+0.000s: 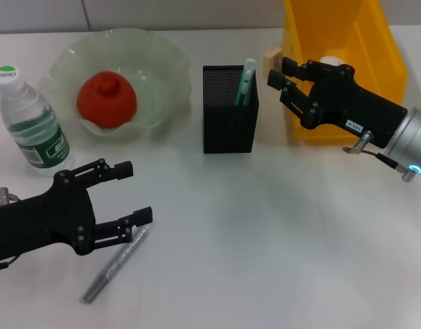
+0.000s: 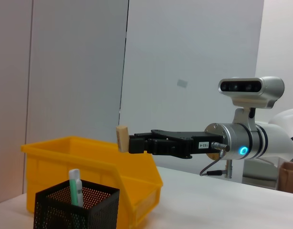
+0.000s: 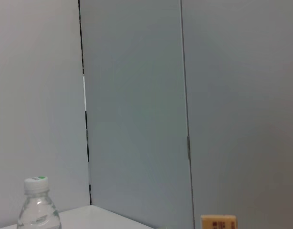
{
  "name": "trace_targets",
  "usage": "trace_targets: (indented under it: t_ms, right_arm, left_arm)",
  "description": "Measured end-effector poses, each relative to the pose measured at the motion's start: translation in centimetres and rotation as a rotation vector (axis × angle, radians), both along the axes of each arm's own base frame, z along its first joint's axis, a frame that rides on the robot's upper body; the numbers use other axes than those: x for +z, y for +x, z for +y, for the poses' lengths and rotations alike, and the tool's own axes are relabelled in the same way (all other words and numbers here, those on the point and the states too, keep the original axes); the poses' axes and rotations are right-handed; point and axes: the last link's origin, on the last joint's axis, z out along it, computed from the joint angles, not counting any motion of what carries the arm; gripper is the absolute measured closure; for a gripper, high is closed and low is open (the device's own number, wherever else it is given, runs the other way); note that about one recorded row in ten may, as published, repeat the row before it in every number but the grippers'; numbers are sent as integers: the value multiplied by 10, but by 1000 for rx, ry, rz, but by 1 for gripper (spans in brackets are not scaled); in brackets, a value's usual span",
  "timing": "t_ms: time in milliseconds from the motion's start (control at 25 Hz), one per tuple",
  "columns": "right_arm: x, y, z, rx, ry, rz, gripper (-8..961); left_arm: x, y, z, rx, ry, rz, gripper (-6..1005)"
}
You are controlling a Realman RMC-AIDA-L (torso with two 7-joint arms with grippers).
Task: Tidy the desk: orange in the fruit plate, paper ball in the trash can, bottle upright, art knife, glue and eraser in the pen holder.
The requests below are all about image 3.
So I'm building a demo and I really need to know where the small beige eraser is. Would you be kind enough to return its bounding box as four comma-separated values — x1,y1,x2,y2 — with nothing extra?
200,214,238,229

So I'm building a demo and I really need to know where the clear green-label water bottle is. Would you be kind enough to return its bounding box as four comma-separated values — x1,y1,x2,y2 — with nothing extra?
16,176,63,229

